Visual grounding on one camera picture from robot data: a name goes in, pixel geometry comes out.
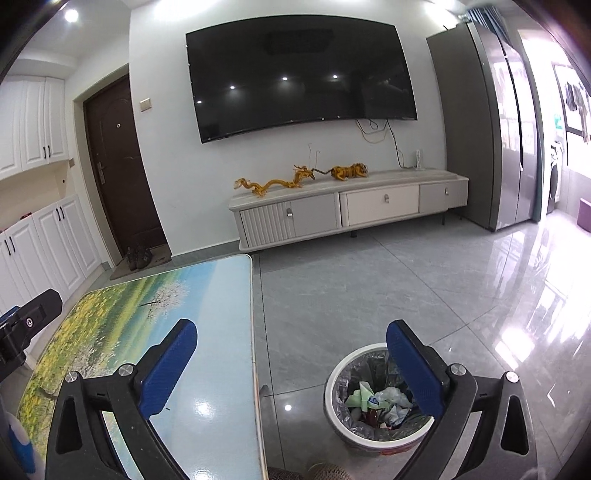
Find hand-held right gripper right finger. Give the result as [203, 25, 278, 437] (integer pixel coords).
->
[386, 319, 536, 480]

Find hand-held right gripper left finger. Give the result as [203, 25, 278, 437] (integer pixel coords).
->
[45, 318, 199, 480]

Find white translucent plastic bag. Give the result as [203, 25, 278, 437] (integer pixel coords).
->
[374, 388, 414, 409]

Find green paper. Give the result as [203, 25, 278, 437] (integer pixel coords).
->
[345, 382, 377, 409]

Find black bin liner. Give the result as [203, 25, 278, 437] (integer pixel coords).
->
[333, 349, 435, 439]

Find white waste bin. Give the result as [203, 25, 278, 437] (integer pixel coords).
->
[323, 342, 437, 455]

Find person's left hand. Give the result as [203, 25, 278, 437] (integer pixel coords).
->
[7, 411, 35, 476]

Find white lower cabinets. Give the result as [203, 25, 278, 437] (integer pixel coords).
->
[0, 194, 103, 319]

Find brown doormat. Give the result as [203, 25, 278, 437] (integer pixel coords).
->
[110, 247, 171, 281]

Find brown woven stool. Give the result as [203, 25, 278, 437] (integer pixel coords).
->
[268, 464, 356, 480]

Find dark brown entrance door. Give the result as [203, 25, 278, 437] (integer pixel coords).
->
[83, 76, 168, 268]

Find white grey television stand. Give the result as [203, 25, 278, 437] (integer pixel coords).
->
[228, 168, 469, 252]

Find yellow tiger figurine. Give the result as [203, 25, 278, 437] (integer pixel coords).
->
[329, 164, 370, 182]

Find yellow dragon figurine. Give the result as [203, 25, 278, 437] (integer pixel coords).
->
[234, 165, 317, 197]

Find white washing machine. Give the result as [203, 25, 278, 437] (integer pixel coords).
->
[547, 143, 566, 215]

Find grey refrigerator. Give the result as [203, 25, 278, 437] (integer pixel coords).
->
[426, 21, 543, 232]

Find hanging dark clothes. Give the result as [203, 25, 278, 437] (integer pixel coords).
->
[563, 83, 591, 139]

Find blue curtain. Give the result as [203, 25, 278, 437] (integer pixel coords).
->
[466, 7, 509, 42]

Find white upper wall cabinets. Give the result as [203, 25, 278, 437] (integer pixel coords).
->
[0, 76, 70, 181]

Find white cable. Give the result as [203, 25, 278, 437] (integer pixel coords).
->
[355, 119, 416, 169]

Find black wall television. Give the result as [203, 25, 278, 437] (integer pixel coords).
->
[185, 14, 419, 145]

